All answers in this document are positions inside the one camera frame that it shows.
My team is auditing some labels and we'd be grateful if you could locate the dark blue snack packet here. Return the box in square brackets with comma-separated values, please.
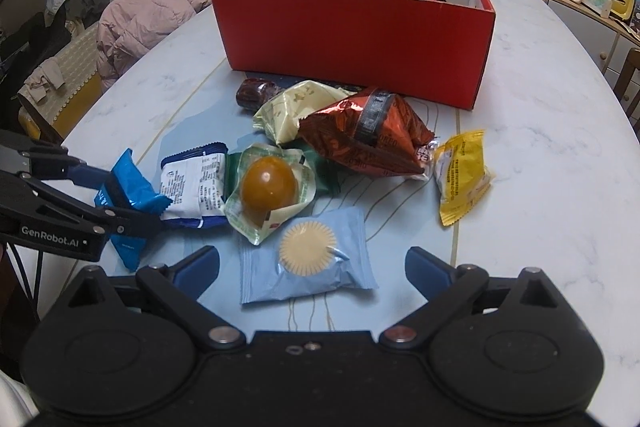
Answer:
[95, 148, 168, 272]

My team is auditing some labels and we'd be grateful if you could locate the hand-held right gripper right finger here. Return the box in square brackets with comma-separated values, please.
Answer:
[379, 247, 571, 349]

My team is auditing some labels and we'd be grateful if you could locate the yellow snack packet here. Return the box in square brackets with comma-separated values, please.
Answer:
[432, 130, 496, 228]

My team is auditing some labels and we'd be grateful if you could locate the chair with cream cushion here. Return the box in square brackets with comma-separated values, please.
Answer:
[17, 22, 103, 140]

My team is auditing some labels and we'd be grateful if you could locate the orange-brown foil snack packet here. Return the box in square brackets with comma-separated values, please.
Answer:
[297, 87, 436, 182]

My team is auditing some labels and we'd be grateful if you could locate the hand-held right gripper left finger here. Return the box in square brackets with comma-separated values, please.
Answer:
[65, 246, 247, 350]

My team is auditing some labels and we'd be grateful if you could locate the cream snack packet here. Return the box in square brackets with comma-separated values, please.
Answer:
[252, 80, 358, 145]

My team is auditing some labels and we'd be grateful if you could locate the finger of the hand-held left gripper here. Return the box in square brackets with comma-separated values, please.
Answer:
[30, 181, 163, 239]
[20, 147, 121, 195]

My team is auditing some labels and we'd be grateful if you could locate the wooden chair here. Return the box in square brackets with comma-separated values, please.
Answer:
[602, 48, 640, 132]

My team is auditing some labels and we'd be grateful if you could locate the light blue sun-print packet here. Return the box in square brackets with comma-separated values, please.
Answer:
[239, 207, 379, 305]

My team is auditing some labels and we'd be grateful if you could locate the red cardboard box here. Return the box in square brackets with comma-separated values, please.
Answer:
[210, 0, 497, 111]

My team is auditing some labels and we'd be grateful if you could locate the white and blue snack packet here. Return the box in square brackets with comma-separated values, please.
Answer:
[160, 142, 231, 230]

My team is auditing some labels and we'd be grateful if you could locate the wooden cabinet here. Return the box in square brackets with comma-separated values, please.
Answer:
[517, 0, 640, 108]

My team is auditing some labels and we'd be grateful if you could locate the dark red wrapped snack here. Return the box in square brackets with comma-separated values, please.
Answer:
[236, 78, 281, 112]

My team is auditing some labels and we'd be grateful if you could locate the packaged brown braised egg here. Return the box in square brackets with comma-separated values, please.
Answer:
[223, 143, 342, 246]

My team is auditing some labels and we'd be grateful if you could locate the pink puffer jacket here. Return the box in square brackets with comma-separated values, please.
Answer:
[96, 0, 221, 94]

